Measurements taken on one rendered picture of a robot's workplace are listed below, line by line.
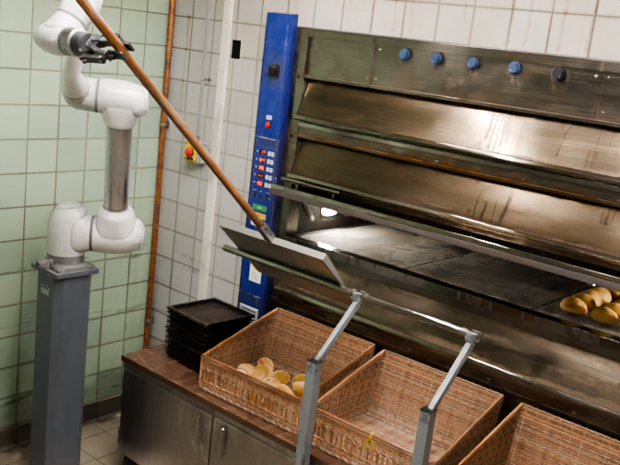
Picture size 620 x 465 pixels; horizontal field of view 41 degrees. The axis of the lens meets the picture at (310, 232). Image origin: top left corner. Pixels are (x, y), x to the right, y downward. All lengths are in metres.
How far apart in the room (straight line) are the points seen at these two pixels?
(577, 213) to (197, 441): 1.78
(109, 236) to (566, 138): 1.84
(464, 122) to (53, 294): 1.81
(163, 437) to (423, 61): 1.94
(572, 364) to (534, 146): 0.79
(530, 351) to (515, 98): 0.93
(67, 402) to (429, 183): 1.82
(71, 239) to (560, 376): 2.00
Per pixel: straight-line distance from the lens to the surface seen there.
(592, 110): 3.02
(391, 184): 3.40
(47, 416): 3.84
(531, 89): 3.11
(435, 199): 3.28
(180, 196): 4.27
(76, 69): 3.12
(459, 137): 3.21
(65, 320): 3.67
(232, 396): 3.45
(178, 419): 3.68
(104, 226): 3.54
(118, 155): 3.41
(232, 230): 3.33
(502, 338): 3.24
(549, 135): 3.08
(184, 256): 4.29
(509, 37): 3.15
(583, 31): 3.03
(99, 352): 4.46
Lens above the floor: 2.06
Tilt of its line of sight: 13 degrees down
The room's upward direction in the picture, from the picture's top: 7 degrees clockwise
